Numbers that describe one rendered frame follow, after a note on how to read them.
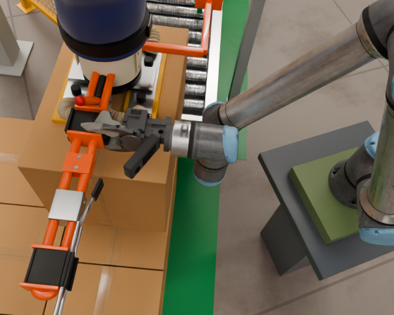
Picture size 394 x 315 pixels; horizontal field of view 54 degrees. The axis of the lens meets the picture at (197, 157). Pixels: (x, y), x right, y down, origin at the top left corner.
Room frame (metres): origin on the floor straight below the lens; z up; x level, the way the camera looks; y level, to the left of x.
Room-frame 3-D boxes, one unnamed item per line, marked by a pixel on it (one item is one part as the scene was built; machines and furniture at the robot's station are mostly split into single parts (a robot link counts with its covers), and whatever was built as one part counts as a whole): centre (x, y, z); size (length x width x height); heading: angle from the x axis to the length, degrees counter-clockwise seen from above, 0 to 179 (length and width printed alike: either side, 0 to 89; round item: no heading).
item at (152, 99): (0.75, 0.19, 1.09); 0.34 x 0.10 x 0.05; 3
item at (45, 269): (0.14, 0.26, 1.21); 0.08 x 0.07 x 0.05; 3
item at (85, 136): (0.49, 0.27, 1.20); 0.10 x 0.08 x 0.06; 93
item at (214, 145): (0.50, -0.04, 1.20); 0.12 x 0.09 x 0.10; 93
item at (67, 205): (0.28, 0.26, 1.20); 0.07 x 0.07 x 0.04; 3
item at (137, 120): (0.50, 0.13, 1.20); 0.12 x 0.09 x 0.08; 93
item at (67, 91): (0.74, 0.38, 1.09); 0.34 x 0.10 x 0.05; 3
